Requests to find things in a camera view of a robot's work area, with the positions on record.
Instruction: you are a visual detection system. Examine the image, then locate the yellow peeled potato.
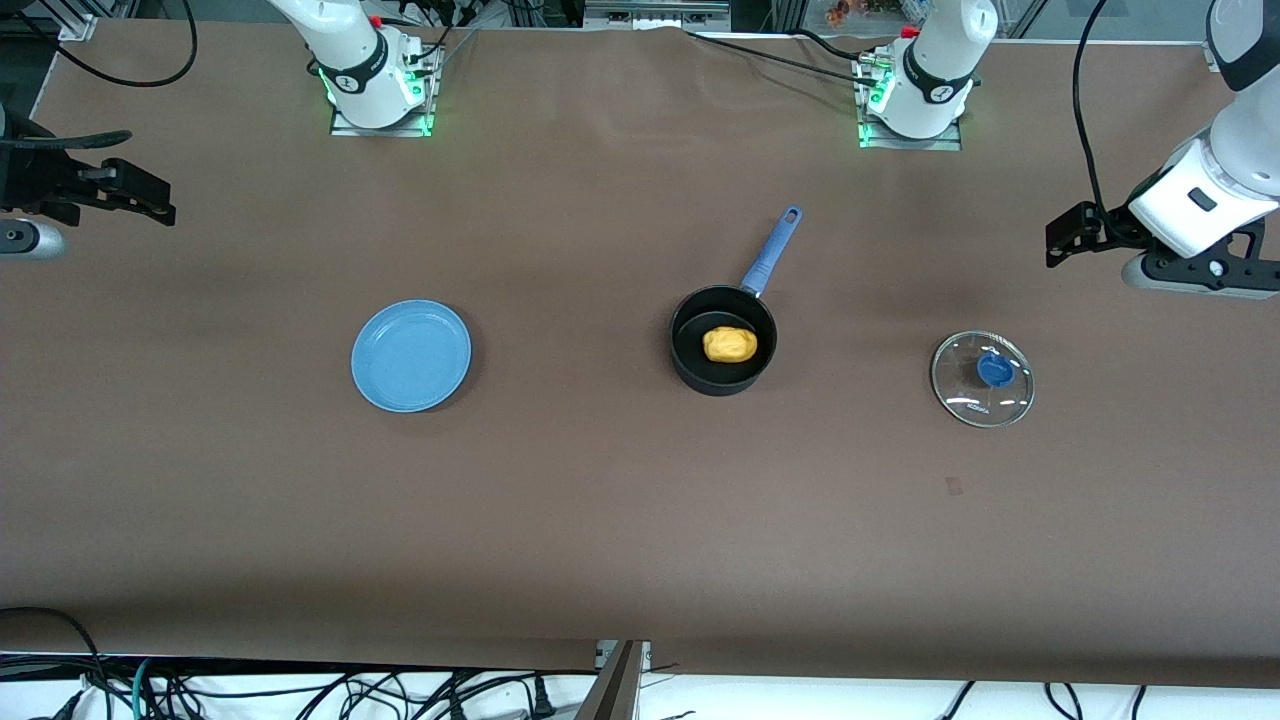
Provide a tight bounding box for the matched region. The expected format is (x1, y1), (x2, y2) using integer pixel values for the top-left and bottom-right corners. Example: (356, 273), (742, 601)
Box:
(702, 325), (759, 365)

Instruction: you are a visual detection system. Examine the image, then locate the blue round plate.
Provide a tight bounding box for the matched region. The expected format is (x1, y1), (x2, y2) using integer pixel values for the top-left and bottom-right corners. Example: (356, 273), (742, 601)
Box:
(350, 299), (473, 414)

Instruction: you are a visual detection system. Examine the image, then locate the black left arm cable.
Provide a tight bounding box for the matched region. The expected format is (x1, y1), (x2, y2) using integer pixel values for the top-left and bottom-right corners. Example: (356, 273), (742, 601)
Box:
(1072, 0), (1119, 223)

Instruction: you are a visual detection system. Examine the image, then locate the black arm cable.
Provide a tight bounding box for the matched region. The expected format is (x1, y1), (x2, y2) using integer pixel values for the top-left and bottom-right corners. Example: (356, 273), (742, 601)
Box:
(15, 0), (199, 89)
(1072, 0), (1119, 223)

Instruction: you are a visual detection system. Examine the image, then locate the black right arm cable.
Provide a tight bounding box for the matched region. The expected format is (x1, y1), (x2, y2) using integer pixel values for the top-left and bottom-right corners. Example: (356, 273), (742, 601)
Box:
(15, 0), (199, 89)

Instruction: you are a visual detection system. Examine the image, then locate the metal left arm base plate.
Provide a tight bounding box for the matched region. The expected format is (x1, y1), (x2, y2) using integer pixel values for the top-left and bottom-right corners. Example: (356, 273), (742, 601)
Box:
(852, 52), (965, 152)

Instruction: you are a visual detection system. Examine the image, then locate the black pot with blue handle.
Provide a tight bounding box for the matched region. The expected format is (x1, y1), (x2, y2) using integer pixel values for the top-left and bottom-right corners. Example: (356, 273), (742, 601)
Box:
(668, 205), (804, 398)

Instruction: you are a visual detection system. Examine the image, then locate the black cable across table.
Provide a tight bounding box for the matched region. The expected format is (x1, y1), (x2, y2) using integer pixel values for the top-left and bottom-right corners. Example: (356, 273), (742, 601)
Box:
(686, 28), (873, 81)

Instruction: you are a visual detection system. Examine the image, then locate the black looped floor cable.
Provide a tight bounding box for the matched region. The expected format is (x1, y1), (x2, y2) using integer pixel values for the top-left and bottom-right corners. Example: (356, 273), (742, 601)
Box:
(0, 606), (113, 720)

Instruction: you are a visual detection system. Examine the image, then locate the aluminium frame profile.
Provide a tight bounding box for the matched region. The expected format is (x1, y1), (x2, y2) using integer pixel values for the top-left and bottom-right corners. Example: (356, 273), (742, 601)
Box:
(583, 0), (733, 29)

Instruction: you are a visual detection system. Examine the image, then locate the teal floor cable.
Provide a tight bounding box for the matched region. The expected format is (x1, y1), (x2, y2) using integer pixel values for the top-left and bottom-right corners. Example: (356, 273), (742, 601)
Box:
(128, 656), (163, 720)

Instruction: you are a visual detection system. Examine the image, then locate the black cable with plug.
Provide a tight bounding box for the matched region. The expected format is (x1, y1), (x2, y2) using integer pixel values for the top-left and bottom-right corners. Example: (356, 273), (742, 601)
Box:
(440, 672), (557, 720)

